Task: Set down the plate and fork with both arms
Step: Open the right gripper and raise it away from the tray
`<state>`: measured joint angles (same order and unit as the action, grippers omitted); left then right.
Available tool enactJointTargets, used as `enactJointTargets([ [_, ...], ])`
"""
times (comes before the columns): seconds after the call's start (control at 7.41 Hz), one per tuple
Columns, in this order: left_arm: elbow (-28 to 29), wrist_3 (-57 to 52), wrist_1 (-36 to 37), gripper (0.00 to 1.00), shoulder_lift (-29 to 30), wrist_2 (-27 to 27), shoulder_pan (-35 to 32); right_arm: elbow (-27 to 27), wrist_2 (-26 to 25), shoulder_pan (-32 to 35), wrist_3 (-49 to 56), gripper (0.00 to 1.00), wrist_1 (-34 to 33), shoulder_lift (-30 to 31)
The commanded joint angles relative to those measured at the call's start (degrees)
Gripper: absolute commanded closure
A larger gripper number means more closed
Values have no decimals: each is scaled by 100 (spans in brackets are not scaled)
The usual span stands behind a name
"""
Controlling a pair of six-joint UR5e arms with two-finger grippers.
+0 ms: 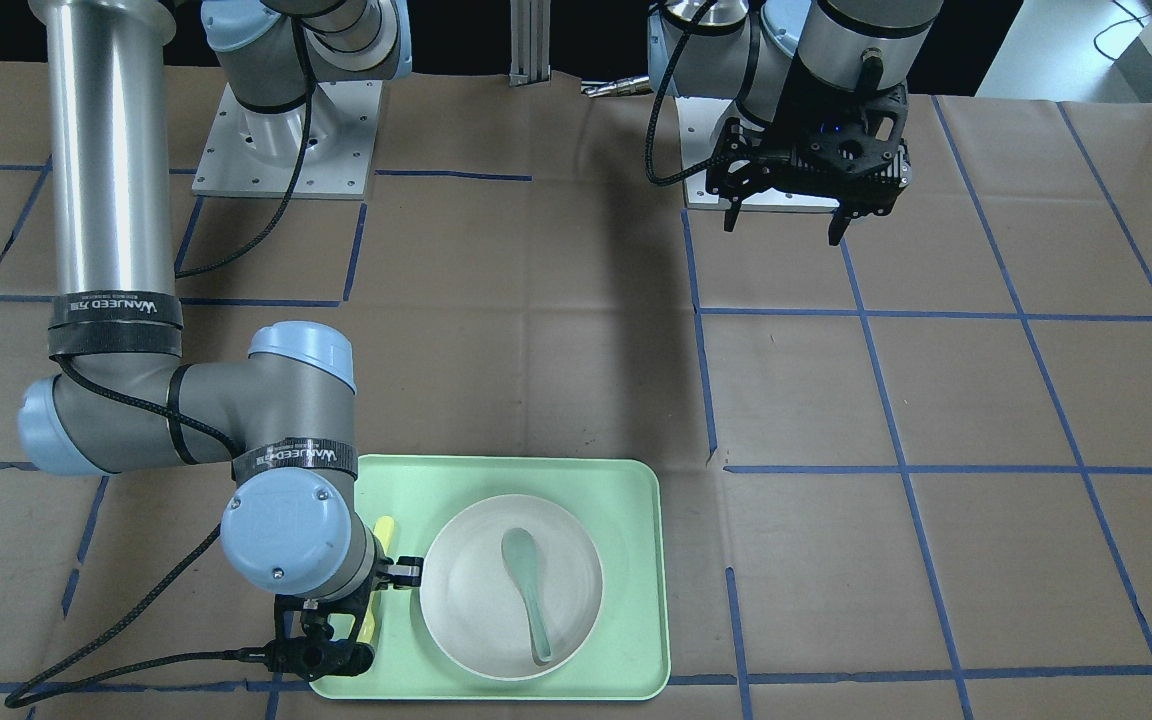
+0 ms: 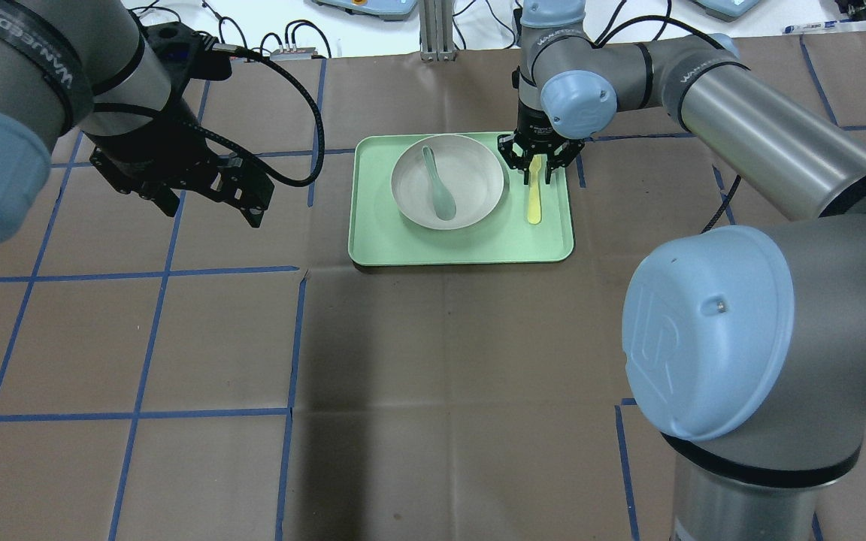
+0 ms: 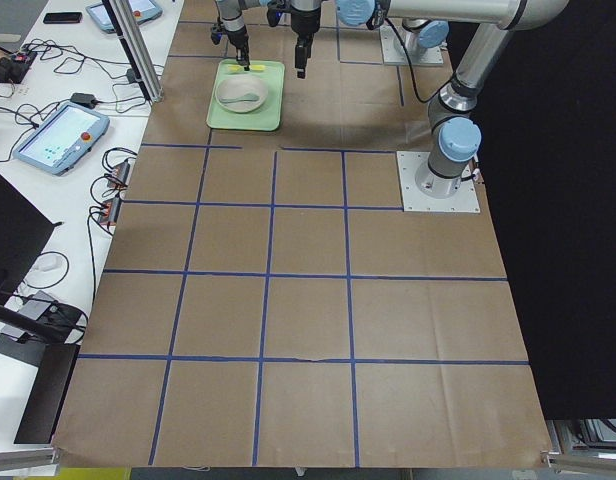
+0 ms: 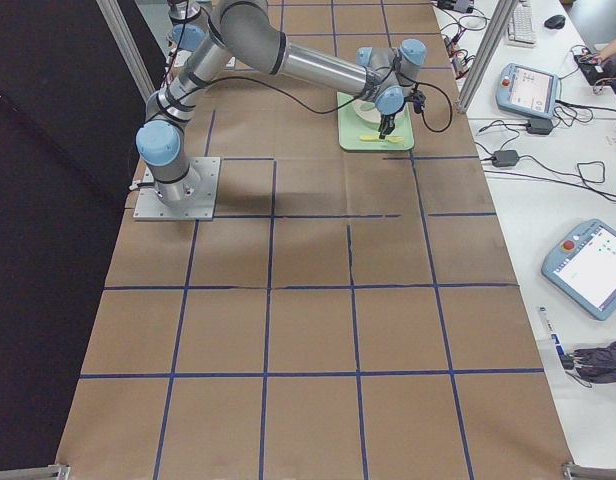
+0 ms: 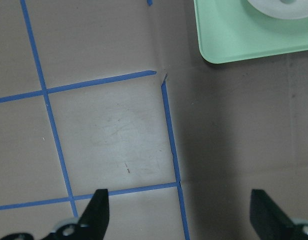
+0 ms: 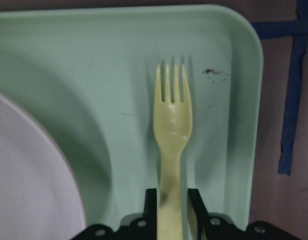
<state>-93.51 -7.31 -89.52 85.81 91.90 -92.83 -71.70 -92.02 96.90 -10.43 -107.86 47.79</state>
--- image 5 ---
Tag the brown paper table cover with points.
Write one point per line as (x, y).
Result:
(115, 94)

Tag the white round plate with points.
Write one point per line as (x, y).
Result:
(282, 9)

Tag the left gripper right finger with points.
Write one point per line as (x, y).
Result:
(270, 222)

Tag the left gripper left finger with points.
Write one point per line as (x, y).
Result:
(91, 225)

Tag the light green tray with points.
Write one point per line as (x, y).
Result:
(233, 30)

